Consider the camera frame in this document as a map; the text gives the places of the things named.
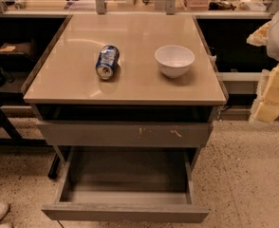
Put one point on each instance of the yellow foam padded gripper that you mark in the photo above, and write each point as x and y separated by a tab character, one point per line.
265	106

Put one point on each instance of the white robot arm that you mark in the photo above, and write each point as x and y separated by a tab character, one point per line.
268	36

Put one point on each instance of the grey drawer cabinet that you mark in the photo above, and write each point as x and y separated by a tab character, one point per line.
65	86

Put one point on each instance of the grey top drawer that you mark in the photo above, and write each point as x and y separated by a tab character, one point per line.
119	134

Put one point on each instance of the white ceramic bowl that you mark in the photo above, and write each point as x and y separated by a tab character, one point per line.
174	61

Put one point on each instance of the blue soda can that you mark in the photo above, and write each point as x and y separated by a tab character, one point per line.
107	62

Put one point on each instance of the black table leg frame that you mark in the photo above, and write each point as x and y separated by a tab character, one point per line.
16	108

